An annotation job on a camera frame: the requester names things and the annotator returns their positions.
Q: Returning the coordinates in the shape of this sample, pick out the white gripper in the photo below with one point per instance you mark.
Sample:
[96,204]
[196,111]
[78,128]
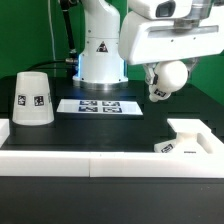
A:
[146,42]

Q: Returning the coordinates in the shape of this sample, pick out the white lamp bulb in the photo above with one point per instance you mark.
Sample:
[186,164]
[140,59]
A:
[169,77]

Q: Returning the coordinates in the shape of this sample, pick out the white lamp base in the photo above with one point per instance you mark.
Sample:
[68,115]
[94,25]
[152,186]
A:
[192,137]

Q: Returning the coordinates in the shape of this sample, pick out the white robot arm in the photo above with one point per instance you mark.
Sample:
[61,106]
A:
[100,66]

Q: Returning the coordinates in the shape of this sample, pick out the white lamp shade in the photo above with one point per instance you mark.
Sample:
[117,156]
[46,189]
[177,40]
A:
[32,102]

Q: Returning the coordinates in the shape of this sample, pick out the white marker tag sheet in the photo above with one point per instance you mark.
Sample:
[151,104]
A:
[99,107]

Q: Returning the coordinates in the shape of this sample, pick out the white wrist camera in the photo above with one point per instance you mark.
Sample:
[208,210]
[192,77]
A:
[161,9]

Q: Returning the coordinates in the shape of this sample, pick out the white left wall bar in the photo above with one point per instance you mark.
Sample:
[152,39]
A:
[4,130]

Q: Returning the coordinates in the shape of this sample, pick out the white front wall bar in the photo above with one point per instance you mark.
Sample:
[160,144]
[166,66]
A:
[118,164]

